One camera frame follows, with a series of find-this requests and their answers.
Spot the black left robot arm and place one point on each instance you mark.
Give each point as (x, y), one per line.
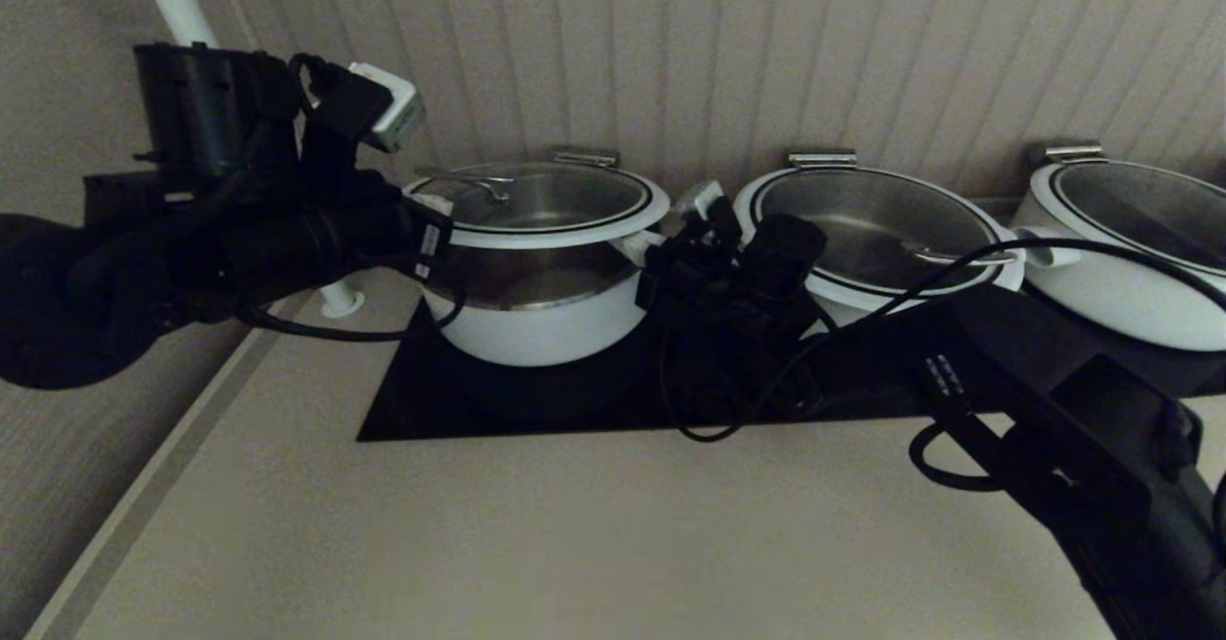
(96, 305)

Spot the wide black glass cooktop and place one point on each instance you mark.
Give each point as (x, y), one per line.
(536, 400)

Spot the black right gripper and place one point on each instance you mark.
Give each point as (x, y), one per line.
(704, 295)

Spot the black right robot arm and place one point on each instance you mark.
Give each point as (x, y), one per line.
(1101, 429)

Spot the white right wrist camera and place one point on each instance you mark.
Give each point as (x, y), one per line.
(704, 201)

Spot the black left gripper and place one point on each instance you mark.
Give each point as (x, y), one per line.
(374, 238)

